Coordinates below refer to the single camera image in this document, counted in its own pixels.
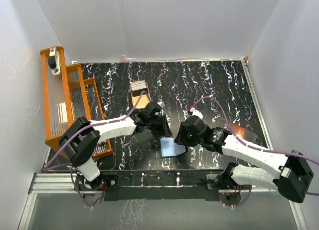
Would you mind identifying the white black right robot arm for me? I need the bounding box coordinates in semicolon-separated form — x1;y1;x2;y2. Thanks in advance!
174;115;314;203

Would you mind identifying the white stack of cards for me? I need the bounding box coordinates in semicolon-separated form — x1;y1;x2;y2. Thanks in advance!
130;81;148;91

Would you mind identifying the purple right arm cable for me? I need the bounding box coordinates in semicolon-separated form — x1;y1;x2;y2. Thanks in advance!
189;96;319;208

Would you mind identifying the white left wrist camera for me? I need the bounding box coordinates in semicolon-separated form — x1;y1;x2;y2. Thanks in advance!
158;101;165;109

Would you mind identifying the blue credit card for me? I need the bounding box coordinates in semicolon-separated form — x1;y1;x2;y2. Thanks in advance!
160;137;187;158

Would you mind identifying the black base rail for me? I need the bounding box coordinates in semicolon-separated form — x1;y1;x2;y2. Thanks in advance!
74;169;252;202

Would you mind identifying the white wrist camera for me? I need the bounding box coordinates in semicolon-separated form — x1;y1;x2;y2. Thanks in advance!
158;101;165;109
190;108;203;119

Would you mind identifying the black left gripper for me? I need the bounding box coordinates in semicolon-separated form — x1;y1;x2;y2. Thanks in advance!
147;113;172;137

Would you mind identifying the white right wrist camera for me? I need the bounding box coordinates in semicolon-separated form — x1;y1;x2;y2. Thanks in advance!
190;108;203;119

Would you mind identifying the orange tiered acrylic rack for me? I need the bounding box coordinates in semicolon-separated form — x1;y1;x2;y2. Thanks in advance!
40;46;104;151

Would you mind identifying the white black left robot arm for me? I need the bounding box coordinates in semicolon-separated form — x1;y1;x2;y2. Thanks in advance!
59;101;172;190

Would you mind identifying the white device on rack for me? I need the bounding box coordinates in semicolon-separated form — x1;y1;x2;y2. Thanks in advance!
48;47;61;76

